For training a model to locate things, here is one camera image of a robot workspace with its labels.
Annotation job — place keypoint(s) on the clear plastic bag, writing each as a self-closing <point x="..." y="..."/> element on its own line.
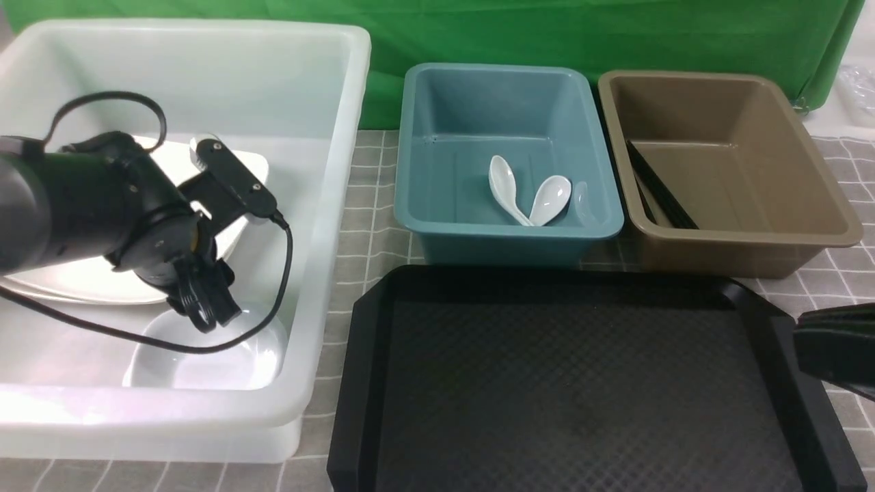
<point x="857" y="85"/>

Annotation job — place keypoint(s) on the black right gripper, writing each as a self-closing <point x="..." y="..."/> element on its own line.
<point x="836" y="346"/>

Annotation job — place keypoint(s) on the black chopsticks in brown bin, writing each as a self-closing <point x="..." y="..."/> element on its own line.
<point x="664" y="199"/>

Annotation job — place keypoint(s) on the green backdrop cloth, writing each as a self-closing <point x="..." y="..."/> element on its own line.
<point x="796" y="44"/>

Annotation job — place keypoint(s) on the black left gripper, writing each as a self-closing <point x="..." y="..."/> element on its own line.
<point x="164" y="238"/>

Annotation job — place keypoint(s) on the brown plastic bin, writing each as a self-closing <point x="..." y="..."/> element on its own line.
<point x="735" y="155"/>

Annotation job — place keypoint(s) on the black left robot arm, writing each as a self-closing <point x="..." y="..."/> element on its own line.
<point x="107" y="198"/>

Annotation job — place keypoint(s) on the white spoon in teal bin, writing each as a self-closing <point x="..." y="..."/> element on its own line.
<point x="550" y="199"/>

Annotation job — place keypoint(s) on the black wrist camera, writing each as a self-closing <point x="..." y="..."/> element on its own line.
<point x="226" y="188"/>

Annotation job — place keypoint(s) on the large white plastic bin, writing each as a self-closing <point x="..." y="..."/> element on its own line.
<point x="291" y="92"/>

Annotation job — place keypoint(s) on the grey checked tablecloth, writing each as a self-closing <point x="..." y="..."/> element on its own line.
<point x="371" y="244"/>

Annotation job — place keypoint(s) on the white spoon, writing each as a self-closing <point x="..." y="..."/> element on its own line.
<point x="503" y="187"/>
<point x="550" y="199"/>

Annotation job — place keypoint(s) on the teal plastic bin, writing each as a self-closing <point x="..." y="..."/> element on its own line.
<point x="544" y="122"/>

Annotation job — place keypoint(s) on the white bowl in bin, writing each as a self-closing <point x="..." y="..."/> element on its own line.
<point x="251" y="365"/>

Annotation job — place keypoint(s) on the black plastic serving tray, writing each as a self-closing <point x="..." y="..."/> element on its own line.
<point x="464" y="378"/>

